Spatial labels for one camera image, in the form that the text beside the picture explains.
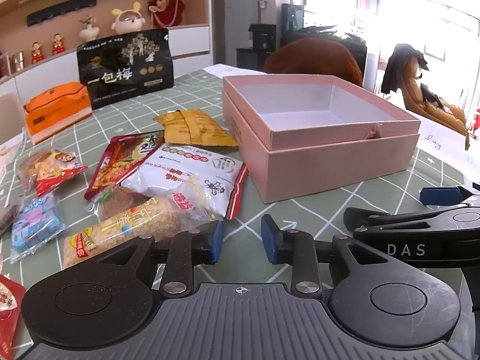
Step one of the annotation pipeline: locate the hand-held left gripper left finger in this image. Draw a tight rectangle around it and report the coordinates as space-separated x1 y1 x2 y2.
94 220 226 296

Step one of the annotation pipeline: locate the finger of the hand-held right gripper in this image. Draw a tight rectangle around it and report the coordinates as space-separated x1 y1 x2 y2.
342 206 451 239
419 185 480 207

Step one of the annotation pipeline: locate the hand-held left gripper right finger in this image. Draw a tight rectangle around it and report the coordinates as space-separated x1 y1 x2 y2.
260 214 389 297

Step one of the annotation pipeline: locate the white snack packet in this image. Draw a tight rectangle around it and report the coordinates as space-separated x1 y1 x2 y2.
120 143 250 221

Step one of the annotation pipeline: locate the clear rice crisp bar packet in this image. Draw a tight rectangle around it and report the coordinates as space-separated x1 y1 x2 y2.
62 195 211 271

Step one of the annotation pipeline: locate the pink cardboard box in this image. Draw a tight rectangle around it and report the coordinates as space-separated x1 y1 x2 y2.
221 75 421 204

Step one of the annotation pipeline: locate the dark red spicy snack packet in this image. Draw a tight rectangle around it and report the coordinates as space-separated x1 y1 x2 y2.
84 130 166 201

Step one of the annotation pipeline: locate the yellow and red snack packet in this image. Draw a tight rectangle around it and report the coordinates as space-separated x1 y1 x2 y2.
35 150 89 197

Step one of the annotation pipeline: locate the blue milk candy packet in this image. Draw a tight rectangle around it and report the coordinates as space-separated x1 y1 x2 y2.
9 191 66 264

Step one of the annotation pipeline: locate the green checked tablecloth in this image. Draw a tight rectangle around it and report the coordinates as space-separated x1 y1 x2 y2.
0 64 480 360

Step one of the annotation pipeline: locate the white paper sheet with writing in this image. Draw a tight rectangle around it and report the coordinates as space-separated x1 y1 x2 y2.
409 118 480 154

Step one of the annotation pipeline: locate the chair with draped clothes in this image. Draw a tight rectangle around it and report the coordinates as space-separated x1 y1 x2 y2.
397 50 471 151

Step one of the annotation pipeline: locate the brown cake packet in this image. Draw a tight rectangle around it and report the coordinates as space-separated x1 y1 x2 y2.
88 185 147 222

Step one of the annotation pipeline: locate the black jacket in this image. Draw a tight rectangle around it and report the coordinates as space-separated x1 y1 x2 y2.
382 43 430 94

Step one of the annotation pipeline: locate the brown chair backrest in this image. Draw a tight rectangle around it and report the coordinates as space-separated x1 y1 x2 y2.
262 38 364 87

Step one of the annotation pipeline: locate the large black snack pouch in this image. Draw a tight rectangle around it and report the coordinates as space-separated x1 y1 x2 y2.
77 28 175 110

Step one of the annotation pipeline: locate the black water dispenser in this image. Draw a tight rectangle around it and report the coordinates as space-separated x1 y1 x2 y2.
236 24 278 72

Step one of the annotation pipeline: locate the orange cardboard box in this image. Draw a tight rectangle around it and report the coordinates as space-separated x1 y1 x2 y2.
24 82 93 146

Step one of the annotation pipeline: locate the red pastry packet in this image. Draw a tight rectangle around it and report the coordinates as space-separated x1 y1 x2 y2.
0 274 27 360

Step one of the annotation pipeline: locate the red monkey plush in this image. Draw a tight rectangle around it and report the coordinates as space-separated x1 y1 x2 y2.
145 0 186 29

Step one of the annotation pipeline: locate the cream rabbit figurine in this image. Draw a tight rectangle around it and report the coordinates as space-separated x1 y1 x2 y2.
111 2 146 35

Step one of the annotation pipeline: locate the white vase with flowers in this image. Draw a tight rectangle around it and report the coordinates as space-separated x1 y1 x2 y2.
79 14 100 42

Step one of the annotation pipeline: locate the black wall hook rack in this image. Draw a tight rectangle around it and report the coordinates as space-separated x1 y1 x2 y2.
27 0 96 28

